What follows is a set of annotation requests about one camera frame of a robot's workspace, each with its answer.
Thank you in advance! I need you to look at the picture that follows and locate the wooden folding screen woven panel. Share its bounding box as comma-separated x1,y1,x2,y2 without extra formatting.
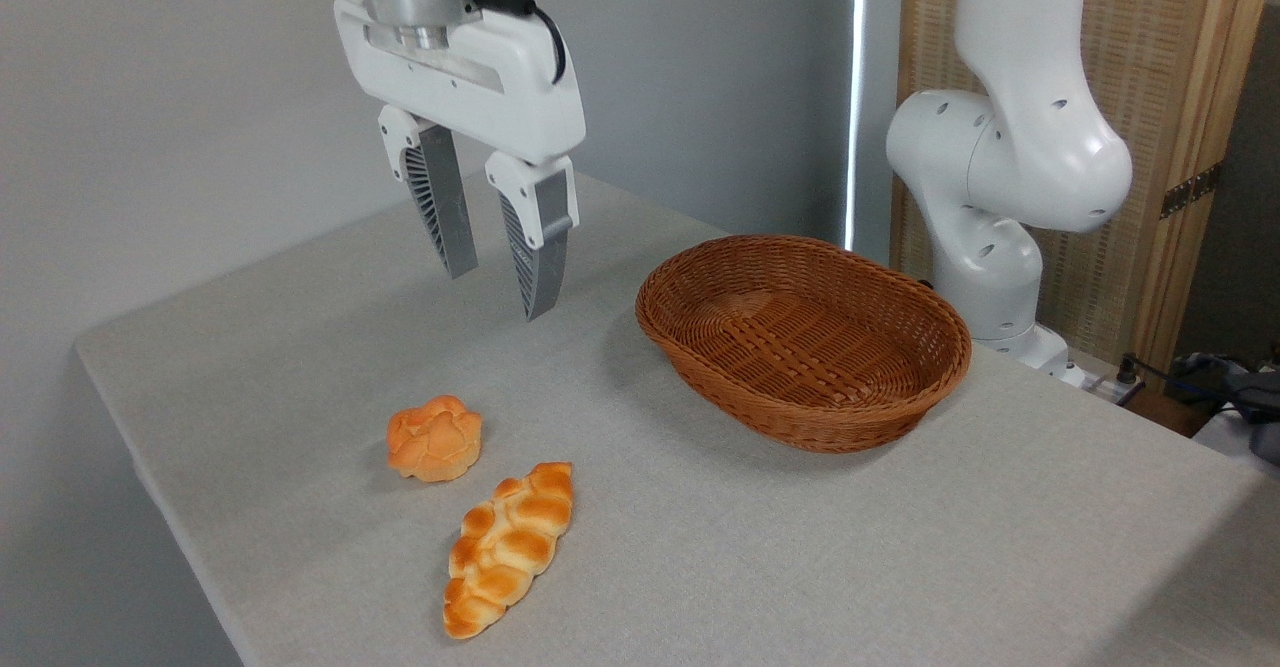
890,0,1279,368

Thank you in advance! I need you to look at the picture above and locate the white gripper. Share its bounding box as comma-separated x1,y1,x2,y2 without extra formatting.
319,0,588,323

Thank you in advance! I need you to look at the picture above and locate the dark metal screen hinge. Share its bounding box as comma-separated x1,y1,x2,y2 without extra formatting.
1160,162,1223,220

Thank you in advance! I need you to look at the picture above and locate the braided bread loaf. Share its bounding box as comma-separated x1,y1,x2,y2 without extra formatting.
443,461,576,641

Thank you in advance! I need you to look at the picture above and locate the brown wicker basket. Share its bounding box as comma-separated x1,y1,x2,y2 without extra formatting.
635,235,973,454

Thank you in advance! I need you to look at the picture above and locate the round orange bread bun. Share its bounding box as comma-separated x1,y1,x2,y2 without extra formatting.
387,395,484,483

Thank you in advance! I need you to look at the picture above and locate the dark bag with cables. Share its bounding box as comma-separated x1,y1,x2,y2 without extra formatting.
1135,347,1280,466

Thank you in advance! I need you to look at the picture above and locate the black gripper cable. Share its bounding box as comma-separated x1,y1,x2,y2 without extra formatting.
466,0,568,85

